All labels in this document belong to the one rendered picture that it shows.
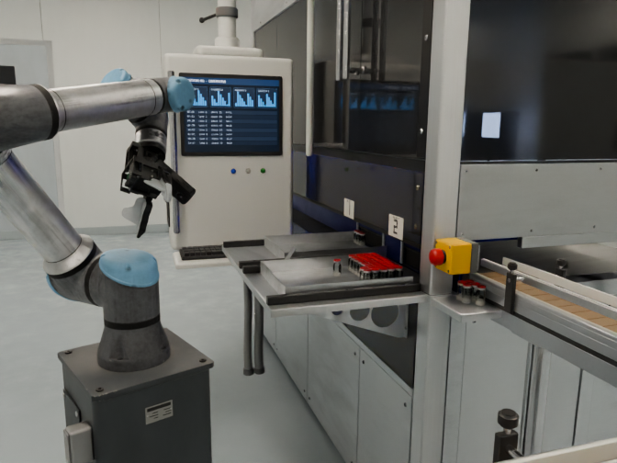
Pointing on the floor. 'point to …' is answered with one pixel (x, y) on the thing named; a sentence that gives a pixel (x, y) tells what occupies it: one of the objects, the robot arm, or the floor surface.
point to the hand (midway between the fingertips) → (154, 222)
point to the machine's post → (439, 221)
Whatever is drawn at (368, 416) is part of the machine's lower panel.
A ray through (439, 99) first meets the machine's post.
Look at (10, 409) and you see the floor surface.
